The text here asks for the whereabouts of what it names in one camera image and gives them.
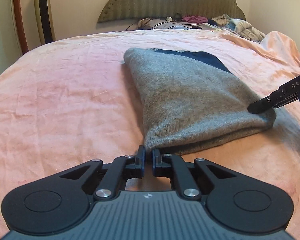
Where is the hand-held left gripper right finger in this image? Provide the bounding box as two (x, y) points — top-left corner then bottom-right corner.
(152, 149), (237, 201)

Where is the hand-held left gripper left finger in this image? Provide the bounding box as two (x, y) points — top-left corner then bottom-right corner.
(60, 145), (147, 201)

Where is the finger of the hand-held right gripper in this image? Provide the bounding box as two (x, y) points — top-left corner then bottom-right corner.
(247, 90), (284, 114)

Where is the navy and grey knit sweater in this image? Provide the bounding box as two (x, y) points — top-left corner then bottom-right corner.
(123, 47), (277, 155)

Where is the pile of light clothes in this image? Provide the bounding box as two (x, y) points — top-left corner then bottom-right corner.
(210, 14), (267, 43)

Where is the pink bed sheet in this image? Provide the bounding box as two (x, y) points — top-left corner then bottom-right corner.
(0, 29), (300, 240)

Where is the magenta cloth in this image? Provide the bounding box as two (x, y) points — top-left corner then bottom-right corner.
(182, 15), (208, 23)

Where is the striped grey pillow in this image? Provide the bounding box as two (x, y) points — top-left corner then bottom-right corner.
(137, 17), (203, 30)

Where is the olive padded headboard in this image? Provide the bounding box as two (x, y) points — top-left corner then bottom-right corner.
(96, 0), (247, 30)

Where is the gold tower air conditioner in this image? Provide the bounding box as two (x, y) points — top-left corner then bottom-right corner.
(33, 0), (57, 45)

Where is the flower print wardrobe door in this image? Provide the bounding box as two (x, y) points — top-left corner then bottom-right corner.
(0, 0), (22, 84)

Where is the black cable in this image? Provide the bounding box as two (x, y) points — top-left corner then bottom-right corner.
(126, 14), (182, 30)

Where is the brown wooden door frame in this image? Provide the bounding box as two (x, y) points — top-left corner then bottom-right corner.
(12, 0), (29, 55)

